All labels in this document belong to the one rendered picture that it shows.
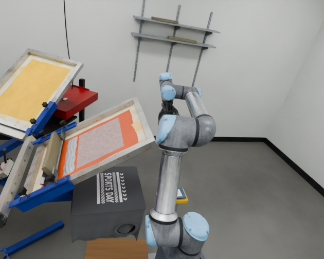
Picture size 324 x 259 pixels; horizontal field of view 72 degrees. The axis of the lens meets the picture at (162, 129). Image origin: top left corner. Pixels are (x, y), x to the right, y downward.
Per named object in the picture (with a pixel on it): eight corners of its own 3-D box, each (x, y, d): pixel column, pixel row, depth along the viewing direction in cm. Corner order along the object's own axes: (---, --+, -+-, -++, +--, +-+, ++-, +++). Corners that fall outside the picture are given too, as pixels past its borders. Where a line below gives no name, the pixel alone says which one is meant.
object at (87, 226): (135, 230, 176) (141, 199, 158) (137, 241, 169) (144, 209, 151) (72, 238, 162) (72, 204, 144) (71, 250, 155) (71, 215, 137)
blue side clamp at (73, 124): (81, 128, 166) (75, 121, 162) (80, 131, 162) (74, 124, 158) (44, 145, 166) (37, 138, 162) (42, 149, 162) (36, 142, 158)
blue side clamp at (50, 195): (75, 181, 121) (68, 173, 117) (75, 188, 117) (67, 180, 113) (25, 205, 121) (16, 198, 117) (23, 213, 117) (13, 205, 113)
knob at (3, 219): (12, 214, 112) (1, 206, 108) (9, 224, 108) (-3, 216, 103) (-1, 221, 112) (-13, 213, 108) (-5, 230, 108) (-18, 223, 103)
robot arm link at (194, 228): (205, 255, 94) (215, 235, 87) (175, 254, 92) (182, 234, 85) (199, 229, 104) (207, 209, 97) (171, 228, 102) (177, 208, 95)
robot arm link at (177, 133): (180, 254, 89) (201, 118, 83) (143, 253, 86) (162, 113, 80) (174, 236, 100) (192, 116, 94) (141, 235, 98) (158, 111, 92)
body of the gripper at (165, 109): (165, 121, 137) (163, 103, 130) (162, 114, 144) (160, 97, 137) (177, 118, 138) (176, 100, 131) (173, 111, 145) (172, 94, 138)
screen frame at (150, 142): (139, 99, 164) (137, 95, 162) (157, 145, 117) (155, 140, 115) (42, 145, 164) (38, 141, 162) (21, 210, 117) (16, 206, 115)
